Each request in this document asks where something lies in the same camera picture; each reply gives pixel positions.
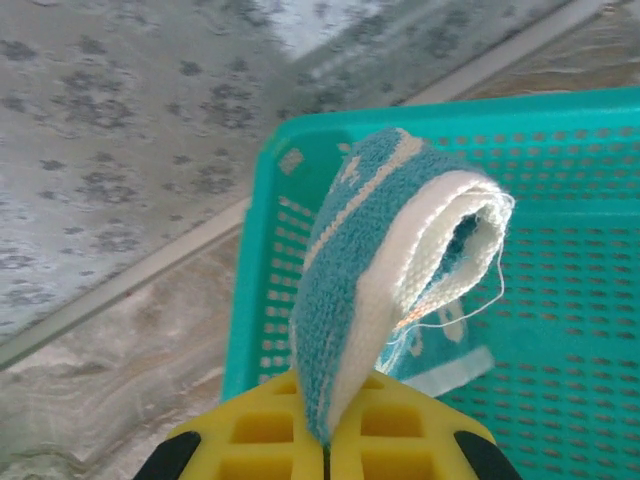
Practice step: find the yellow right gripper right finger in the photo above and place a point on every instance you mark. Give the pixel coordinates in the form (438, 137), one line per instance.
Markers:
(400, 450)

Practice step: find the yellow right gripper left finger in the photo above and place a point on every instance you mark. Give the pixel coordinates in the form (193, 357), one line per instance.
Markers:
(260, 450)

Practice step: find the teal towel white pattern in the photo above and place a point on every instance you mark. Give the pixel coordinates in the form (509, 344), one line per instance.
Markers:
(340, 250)

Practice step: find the thin aluminium table edge strip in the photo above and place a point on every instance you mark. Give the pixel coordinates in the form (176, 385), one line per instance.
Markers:
(150, 270)

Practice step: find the teal plastic basket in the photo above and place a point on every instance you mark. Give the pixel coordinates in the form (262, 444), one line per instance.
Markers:
(575, 250)

